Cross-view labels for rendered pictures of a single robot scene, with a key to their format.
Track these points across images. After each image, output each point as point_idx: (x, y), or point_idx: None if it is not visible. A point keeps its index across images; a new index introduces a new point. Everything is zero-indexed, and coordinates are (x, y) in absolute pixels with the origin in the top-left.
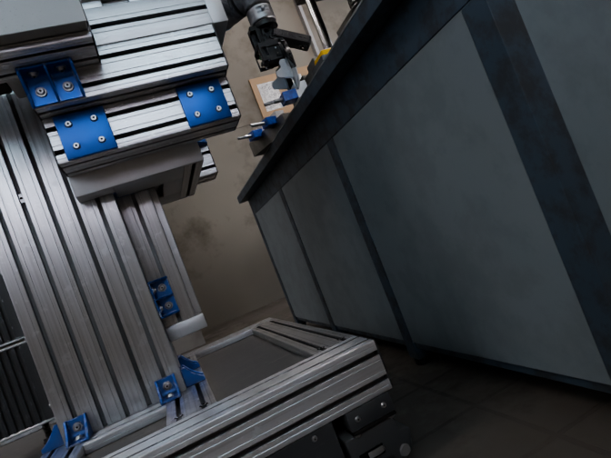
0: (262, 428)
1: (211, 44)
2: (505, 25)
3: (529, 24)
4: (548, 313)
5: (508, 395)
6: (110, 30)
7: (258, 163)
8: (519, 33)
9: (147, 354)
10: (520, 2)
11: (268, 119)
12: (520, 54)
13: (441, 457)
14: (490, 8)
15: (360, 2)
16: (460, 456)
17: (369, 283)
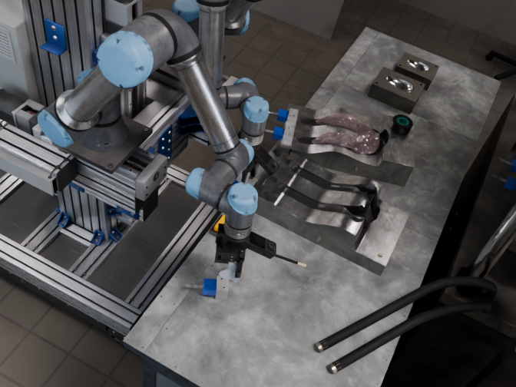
0: (82, 307)
1: (130, 203)
2: (145, 373)
3: (158, 381)
4: None
5: None
6: (85, 167)
7: (308, 101)
8: (150, 378)
9: (96, 221)
10: (158, 376)
11: (274, 136)
12: (147, 380)
13: (134, 360)
14: (142, 367)
15: (167, 283)
16: (135, 368)
17: None
